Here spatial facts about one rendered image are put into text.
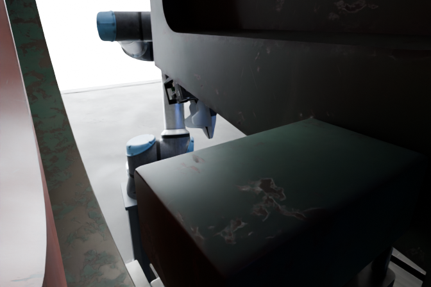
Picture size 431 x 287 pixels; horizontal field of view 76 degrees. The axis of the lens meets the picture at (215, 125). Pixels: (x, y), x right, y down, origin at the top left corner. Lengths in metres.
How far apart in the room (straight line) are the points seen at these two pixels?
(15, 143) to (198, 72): 0.15
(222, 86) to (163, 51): 0.11
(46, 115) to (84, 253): 0.21
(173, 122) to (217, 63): 0.88
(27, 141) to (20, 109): 0.06
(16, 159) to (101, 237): 0.12
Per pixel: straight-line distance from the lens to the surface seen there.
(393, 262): 0.66
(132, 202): 1.17
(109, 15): 0.77
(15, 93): 0.30
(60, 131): 0.41
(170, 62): 0.31
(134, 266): 0.66
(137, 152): 1.09
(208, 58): 0.24
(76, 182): 0.35
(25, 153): 0.21
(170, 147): 1.09
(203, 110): 0.62
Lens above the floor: 1.11
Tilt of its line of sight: 21 degrees down
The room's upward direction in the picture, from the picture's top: straight up
